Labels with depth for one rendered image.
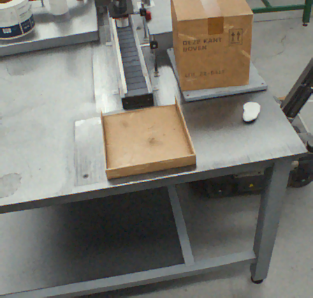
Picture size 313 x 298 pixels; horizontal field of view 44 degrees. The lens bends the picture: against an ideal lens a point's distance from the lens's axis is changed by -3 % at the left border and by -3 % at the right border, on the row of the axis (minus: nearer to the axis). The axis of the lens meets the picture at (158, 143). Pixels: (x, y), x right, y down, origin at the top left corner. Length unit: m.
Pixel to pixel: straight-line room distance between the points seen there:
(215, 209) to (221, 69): 0.94
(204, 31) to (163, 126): 0.33
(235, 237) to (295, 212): 0.35
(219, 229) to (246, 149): 0.88
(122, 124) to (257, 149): 0.44
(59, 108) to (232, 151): 0.64
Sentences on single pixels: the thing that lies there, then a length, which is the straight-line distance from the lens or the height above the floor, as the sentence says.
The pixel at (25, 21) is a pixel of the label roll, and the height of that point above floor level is 0.93.
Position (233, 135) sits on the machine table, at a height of 0.83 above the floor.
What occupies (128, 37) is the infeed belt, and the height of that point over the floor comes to 0.88.
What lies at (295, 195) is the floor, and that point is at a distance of 2.23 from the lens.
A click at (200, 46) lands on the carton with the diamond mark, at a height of 1.02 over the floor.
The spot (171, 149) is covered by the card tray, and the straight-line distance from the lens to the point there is 1.21.
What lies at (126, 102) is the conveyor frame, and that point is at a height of 0.85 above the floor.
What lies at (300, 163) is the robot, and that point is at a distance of 2.06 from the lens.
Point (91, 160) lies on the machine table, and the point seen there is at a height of 0.83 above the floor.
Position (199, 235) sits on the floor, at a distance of 2.02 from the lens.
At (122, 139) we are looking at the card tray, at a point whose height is 0.83.
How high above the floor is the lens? 1.66
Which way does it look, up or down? 42 degrees down
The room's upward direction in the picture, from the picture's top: 6 degrees counter-clockwise
